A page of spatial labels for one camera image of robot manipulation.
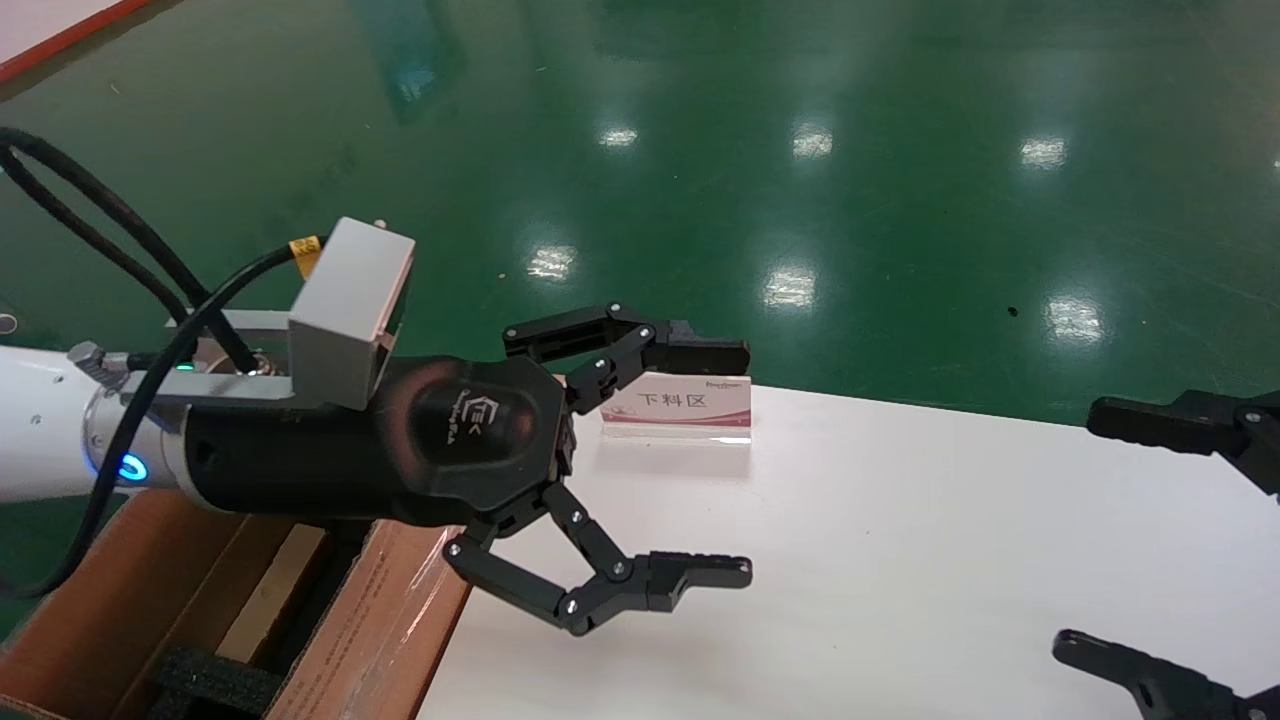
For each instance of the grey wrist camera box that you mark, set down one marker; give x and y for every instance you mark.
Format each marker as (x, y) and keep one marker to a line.
(345, 310)

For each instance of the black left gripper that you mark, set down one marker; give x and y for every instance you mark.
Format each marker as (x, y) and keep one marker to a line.
(400, 450)

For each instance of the large open cardboard box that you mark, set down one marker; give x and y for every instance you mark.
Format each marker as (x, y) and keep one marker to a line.
(380, 620)

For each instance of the acrylic sign with red print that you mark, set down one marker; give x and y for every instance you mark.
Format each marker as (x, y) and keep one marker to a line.
(690, 405)

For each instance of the black foam insert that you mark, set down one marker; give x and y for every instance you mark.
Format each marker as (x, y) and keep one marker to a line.
(215, 685)

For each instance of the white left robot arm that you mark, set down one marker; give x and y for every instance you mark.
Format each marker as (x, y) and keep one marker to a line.
(40, 420)

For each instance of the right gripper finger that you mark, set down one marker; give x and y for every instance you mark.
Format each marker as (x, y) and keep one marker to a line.
(1150, 680)
(1170, 425)

